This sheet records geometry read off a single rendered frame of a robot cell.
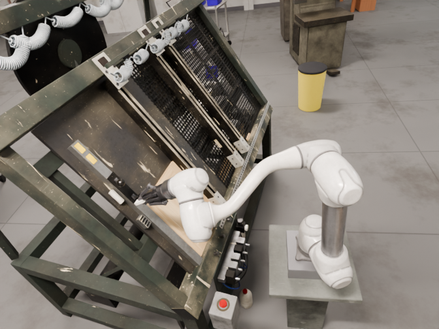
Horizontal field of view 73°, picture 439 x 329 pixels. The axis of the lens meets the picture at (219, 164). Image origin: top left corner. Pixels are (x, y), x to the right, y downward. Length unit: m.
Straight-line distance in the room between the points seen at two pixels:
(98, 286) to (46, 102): 1.16
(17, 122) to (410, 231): 3.09
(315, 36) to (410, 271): 4.03
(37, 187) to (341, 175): 1.17
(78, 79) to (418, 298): 2.77
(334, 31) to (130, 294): 5.10
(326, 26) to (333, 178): 4.78
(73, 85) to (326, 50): 4.90
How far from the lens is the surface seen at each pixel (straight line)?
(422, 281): 3.03
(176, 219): 1.77
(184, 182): 1.15
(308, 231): 1.69
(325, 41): 5.85
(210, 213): 1.15
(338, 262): 1.58
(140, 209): 1.60
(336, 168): 1.16
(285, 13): 7.42
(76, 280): 2.20
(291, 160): 1.24
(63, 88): 1.56
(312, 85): 4.53
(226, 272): 1.93
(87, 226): 1.44
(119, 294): 2.01
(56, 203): 1.40
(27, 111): 1.44
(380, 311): 2.79
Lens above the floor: 2.43
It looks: 40 degrees down
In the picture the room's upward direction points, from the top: 9 degrees counter-clockwise
